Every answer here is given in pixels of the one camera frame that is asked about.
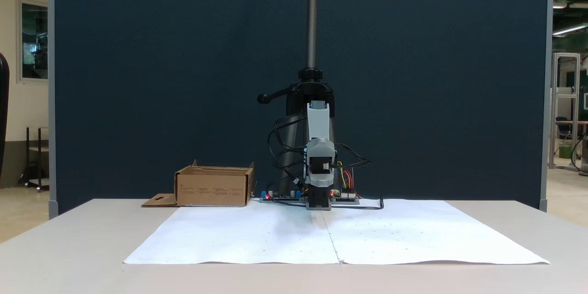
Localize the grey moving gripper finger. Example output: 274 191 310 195
307 139 336 158

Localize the blue circuit board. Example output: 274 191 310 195
260 189 304 203

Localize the white paper sheet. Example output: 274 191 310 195
123 198 550 266

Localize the brown cardboard box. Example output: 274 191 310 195
141 160 256 208

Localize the dark blue partition panel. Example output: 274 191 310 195
47 0 553 215

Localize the ceiling strip light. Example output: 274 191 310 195
553 22 588 36

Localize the dark shelf cart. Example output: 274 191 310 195
19 125 50 192

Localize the black chair back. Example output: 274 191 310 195
0 52 11 180

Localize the circuit board with coloured wires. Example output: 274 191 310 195
331 188 360 204

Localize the black gripper motor cable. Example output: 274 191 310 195
334 144 372 170

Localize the black forearm motor cable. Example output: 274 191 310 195
266 115 308 193

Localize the black cable on table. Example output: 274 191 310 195
331 197 384 211

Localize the camera stand with metal pole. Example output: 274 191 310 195
256 0 338 198

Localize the white metal frame rack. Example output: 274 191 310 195
550 52 581 171

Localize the framed wall window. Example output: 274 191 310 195
17 0 49 84

